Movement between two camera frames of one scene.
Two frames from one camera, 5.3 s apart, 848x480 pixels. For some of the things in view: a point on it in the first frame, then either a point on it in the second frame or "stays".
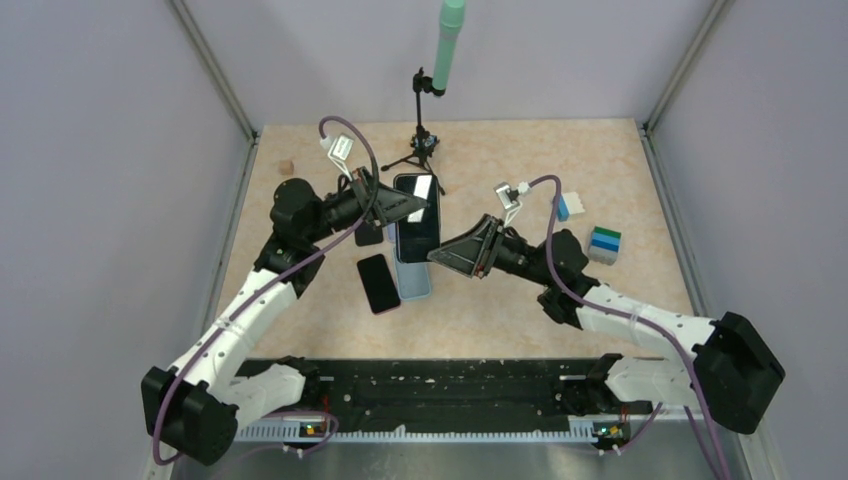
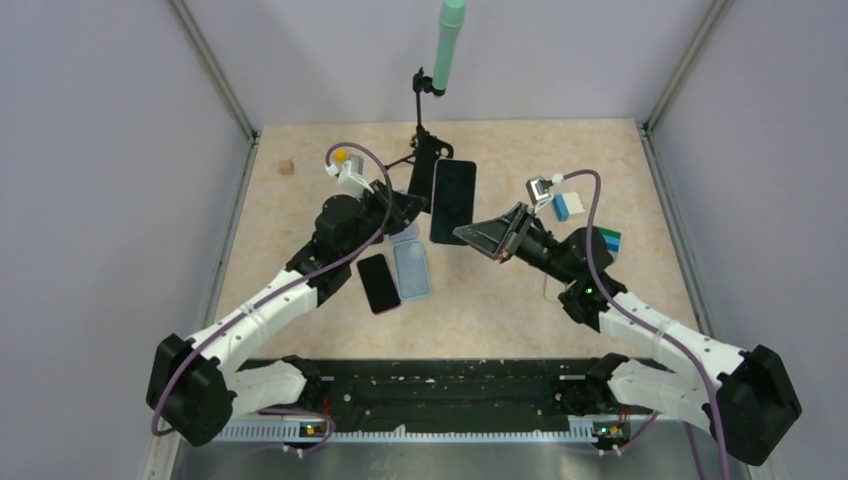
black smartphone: (378, 282) stays
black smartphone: (418, 234) → (453, 197)
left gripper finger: (392, 204) stays
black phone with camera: (419, 234) → (426, 149)
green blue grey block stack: (605, 245) stays
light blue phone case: (413, 278) stays
